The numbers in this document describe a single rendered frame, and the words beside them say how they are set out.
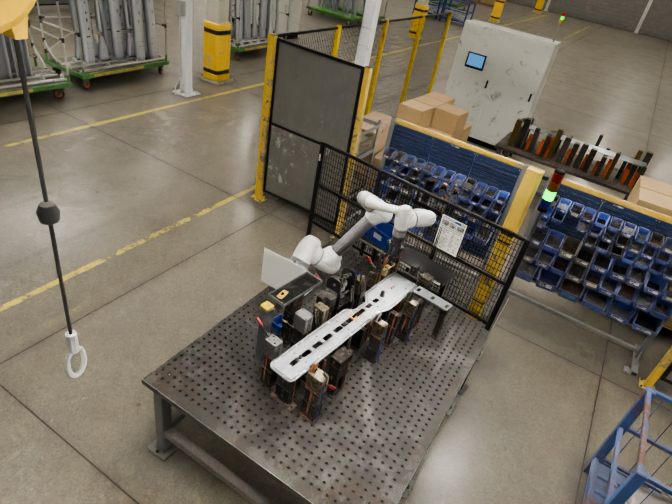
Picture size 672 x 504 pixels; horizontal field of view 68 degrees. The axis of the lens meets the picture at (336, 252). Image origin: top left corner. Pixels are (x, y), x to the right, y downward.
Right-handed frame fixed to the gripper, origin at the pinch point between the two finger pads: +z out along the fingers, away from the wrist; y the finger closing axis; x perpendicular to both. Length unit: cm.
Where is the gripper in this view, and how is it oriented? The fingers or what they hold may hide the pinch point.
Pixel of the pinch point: (391, 260)
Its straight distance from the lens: 338.1
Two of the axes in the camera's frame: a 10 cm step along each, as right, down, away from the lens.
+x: -6.1, 3.4, -7.1
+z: -1.6, 8.3, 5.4
